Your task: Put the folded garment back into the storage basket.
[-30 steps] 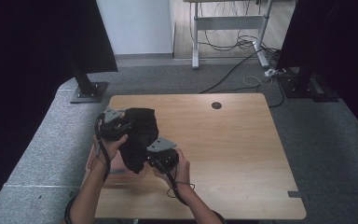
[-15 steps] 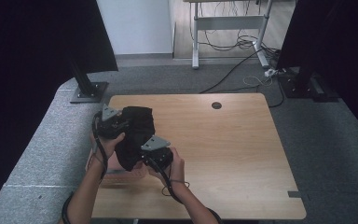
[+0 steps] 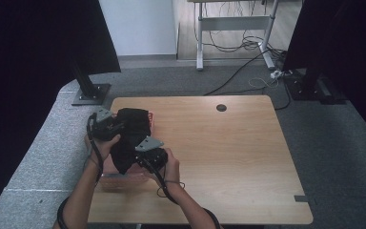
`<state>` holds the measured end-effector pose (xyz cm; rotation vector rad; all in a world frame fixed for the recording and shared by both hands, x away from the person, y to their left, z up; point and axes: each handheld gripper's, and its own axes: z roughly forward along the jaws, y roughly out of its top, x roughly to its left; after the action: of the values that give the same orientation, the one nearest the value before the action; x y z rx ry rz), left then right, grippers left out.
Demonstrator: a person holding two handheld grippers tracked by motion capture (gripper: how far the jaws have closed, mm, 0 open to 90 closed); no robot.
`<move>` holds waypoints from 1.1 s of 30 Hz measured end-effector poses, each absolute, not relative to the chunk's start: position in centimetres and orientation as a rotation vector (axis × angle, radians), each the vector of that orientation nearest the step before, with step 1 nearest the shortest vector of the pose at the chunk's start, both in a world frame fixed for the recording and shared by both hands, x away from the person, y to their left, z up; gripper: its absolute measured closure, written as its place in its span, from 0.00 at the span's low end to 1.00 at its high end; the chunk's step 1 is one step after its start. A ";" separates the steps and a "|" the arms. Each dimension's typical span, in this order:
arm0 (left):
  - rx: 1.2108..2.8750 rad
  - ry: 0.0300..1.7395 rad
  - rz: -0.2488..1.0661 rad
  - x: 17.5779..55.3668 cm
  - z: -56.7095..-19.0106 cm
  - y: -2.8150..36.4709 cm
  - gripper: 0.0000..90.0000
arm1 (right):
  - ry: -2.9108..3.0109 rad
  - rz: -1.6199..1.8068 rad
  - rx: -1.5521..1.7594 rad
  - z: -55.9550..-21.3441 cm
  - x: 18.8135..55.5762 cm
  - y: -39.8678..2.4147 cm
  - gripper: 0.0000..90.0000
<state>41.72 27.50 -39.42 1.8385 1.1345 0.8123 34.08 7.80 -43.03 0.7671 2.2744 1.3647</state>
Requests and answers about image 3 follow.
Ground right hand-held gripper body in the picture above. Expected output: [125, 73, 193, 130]
[134, 135, 170, 174]

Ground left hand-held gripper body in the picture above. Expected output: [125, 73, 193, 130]
[87, 108, 126, 142]

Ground black shorts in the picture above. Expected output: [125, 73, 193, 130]
[109, 107, 153, 176]

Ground pink plastic basket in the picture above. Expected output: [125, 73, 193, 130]
[83, 110, 155, 193]

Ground person's left hand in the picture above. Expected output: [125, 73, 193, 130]
[83, 133, 122, 168]

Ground person's right hand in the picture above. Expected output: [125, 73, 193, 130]
[152, 147, 181, 189]

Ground black metal stand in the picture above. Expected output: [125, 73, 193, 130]
[285, 67, 348, 106]
[71, 58, 112, 107]

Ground black curtain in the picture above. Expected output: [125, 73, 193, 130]
[0, 0, 122, 223]
[281, 0, 366, 148]

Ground white power strip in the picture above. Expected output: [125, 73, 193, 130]
[269, 69, 286, 80]

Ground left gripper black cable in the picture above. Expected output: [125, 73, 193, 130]
[56, 113, 105, 229]

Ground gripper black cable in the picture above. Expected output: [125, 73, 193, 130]
[135, 156, 222, 229]
[56, 113, 105, 229]

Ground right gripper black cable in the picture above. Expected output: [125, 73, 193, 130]
[135, 156, 222, 229]

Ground thin black wrist strap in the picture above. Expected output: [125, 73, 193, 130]
[156, 178, 186, 198]

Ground long black floor cable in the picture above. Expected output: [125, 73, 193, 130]
[203, 47, 293, 112]

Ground thin white floor cable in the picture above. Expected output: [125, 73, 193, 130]
[248, 76, 280, 91]

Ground tangled cables under desk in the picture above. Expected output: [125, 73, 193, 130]
[202, 0, 288, 54]

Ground white desk frame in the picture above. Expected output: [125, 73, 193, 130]
[186, 0, 282, 72]

